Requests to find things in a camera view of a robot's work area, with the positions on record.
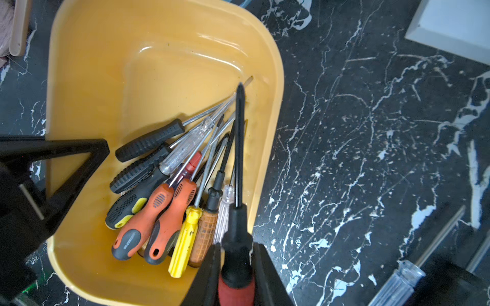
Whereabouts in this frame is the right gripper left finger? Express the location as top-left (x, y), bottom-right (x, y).
top-left (181, 244), bottom-right (222, 306)

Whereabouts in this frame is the black yellow handle screwdriver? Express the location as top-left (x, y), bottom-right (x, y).
top-left (105, 169), bottom-right (169, 230)

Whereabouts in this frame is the amber handle screwdriver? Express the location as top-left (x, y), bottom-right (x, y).
top-left (188, 123), bottom-right (236, 268)

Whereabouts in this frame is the white stepped plant stand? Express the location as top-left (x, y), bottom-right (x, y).
top-left (405, 0), bottom-right (489, 65)

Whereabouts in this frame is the brown plastic slotted scoop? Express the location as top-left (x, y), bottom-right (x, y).
top-left (9, 0), bottom-right (33, 57)

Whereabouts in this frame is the orange grey handle screwdriver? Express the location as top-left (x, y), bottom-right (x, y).
top-left (111, 114), bottom-right (225, 261)

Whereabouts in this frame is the pink hand brush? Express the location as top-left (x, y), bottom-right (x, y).
top-left (0, 0), bottom-right (14, 68)

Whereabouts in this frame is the black ribbed handle screwdriver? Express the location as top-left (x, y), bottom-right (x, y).
top-left (115, 105), bottom-right (220, 162)

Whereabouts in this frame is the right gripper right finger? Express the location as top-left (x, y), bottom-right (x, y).
top-left (252, 242), bottom-right (294, 306)

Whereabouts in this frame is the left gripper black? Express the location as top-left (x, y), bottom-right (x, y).
top-left (1, 135), bottom-right (110, 302)

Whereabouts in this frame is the red black handle screwdriver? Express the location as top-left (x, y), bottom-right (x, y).
top-left (218, 84), bottom-right (255, 305)

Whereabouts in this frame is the yellow plastic storage box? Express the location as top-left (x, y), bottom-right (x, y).
top-left (46, 1), bottom-right (285, 305)

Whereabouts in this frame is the clear handle tester screwdriver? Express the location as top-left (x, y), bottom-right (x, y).
top-left (159, 93), bottom-right (236, 176)

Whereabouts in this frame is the purple red handle screwdriver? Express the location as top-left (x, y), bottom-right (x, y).
top-left (172, 150), bottom-right (202, 189)

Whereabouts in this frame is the small clear handle screwdriver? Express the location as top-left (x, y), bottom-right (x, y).
top-left (213, 166), bottom-right (236, 244)

